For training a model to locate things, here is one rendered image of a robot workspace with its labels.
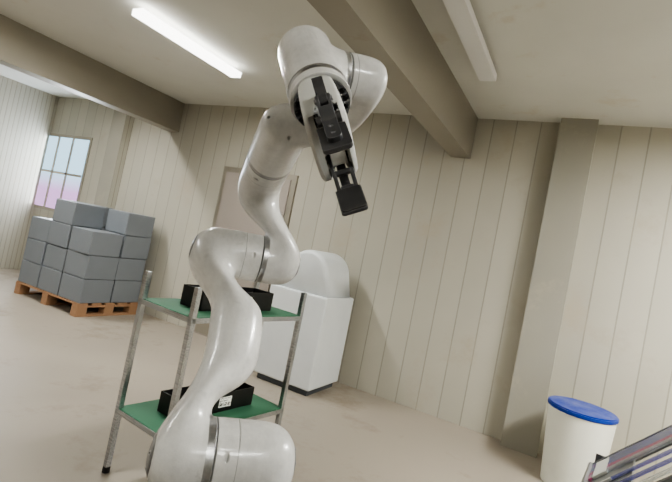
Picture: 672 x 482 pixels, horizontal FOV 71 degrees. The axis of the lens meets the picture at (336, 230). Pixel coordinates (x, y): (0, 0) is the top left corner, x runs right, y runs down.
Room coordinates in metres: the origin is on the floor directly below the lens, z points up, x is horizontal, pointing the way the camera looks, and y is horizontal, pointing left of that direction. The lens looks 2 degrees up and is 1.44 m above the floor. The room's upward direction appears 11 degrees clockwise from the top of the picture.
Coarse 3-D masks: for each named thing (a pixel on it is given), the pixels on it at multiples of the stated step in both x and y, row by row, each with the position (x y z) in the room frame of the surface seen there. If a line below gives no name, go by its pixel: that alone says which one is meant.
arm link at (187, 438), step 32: (192, 256) 0.94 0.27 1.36; (224, 256) 0.93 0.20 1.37; (256, 256) 0.96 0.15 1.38; (224, 288) 0.90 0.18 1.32; (224, 320) 0.87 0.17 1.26; (256, 320) 0.89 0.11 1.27; (224, 352) 0.83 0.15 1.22; (256, 352) 0.87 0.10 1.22; (192, 384) 0.80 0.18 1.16; (224, 384) 0.81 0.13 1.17; (192, 416) 0.75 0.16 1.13; (160, 448) 0.72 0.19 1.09; (192, 448) 0.72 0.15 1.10; (160, 480) 0.71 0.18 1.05; (192, 480) 0.71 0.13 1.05
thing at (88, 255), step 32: (32, 224) 6.24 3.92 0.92; (64, 224) 5.92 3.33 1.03; (96, 224) 6.15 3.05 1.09; (128, 224) 6.07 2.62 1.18; (32, 256) 6.16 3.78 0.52; (64, 256) 5.87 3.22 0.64; (96, 256) 5.75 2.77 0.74; (128, 256) 6.15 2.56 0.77; (32, 288) 6.09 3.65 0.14; (64, 288) 5.81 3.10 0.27; (96, 288) 5.83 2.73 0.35; (128, 288) 6.25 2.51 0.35
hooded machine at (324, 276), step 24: (312, 264) 4.59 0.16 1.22; (336, 264) 4.73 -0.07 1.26; (288, 288) 4.66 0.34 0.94; (312, 288) 4.57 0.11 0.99; (336, 288) 4.69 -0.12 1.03; (312, 312) 4.50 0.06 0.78; (336, 312) 4.66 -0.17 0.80; (264, 336) 4.72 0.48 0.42; (288, 336) 4.59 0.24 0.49; (312, 336) 4.47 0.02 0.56; (336, 336) 4.76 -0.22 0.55; (264, 360) 4.69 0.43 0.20; (312, 360) 4.45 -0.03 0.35; (336, 360) 4.86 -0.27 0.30; (312, 384) 4.48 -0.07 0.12
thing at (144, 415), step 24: (144, 288) 2.58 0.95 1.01; (168, 312) 2.44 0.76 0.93; (192, 312) 2.35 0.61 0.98; (264, 312) 2.93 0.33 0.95; (288, 312) 3.11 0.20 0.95; (192, 336) 2.36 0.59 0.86; (288, 360) 3.07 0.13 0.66; (120, 384) 2.60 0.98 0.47; (288, 384) 3.08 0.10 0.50; (120, 408) 2.59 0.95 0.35; (144, 408) 2.65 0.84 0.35; (240, 408) 2.93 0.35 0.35; (264, 408) 3.01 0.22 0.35
